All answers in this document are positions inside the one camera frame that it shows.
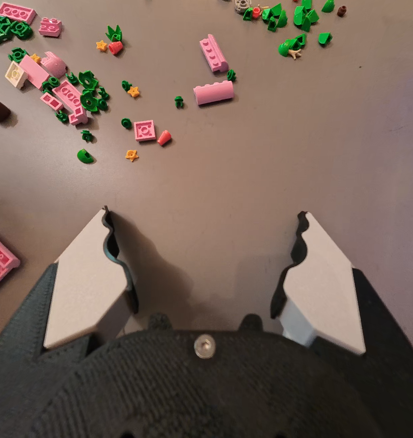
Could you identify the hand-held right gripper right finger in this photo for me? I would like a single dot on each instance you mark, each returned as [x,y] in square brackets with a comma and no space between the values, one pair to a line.
[323,284]

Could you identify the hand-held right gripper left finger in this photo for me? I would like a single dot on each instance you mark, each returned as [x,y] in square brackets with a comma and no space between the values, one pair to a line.
[86,284]

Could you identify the yellow star piece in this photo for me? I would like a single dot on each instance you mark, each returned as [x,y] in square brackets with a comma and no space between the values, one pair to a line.
[131,156]
[133,92]
[101,45]
[36,58]

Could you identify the red cone piece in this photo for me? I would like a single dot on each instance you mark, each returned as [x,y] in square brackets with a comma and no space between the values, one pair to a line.
[164,138]
[115,48]

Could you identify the scattered green plant pieces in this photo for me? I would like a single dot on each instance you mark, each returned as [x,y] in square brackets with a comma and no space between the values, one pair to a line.
[89,82]

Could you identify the pink curved long brick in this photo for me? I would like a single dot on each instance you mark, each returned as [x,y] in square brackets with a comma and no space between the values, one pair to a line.
[213,94]
[213,54]

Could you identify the white square tile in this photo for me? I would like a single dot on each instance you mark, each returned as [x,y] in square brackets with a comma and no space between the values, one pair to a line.
[15,76]

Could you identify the cluster of green leaf pieces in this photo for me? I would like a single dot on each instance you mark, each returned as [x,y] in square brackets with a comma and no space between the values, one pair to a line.
[282,17]

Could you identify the dark brown small stud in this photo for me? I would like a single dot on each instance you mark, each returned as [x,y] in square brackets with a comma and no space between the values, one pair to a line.
[341,11]

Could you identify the grey round plate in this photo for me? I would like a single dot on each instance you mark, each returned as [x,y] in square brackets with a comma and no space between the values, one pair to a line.
[242,7]

